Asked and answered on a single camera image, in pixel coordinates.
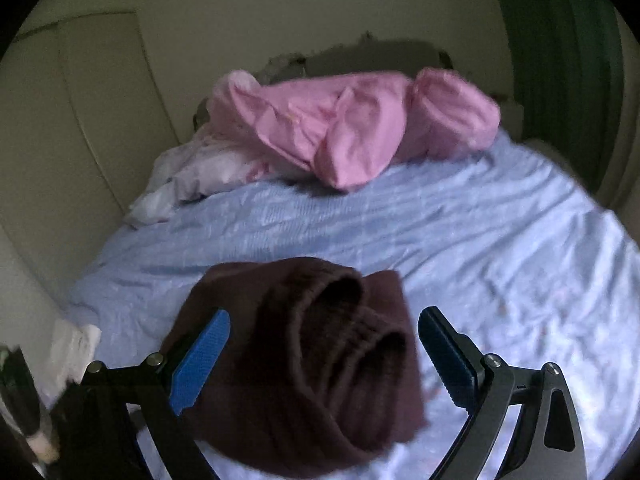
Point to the cream wardrobe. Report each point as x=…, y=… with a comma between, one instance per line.
x=75, y=135

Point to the pink crumpled duvet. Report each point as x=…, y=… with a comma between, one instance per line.
x=350, y=125

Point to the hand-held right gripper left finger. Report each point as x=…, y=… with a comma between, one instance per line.
x=200, y=360

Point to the grey headboard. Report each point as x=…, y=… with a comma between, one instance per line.
x=360, y=57

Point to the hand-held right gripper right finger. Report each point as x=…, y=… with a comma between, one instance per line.
x=447, y=355

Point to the bed with blue sheet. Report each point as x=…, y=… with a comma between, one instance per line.
x=450, y=235

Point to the maroon sweat pants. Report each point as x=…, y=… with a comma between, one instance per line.
x=310, y=360

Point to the white folded cloth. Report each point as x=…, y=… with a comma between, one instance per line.
x=75, y=355

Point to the green curtain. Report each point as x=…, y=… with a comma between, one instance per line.
x=560, y=60

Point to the white crumpled sheet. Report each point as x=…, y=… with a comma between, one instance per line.
x=200, y=170

